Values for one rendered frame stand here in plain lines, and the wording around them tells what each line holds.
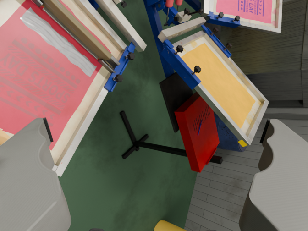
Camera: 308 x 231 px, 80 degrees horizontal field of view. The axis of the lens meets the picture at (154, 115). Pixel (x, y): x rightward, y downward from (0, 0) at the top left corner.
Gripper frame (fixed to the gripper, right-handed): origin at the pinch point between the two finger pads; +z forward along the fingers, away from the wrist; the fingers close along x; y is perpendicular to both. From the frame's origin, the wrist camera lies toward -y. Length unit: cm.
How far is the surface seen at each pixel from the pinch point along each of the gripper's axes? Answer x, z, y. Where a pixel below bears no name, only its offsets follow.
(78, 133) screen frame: -38, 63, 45
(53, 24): -46, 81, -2
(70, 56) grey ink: -41, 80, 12
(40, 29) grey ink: -50, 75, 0
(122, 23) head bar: -19, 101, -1
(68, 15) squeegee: -37, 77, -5
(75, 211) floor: -85, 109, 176
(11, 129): -57, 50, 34
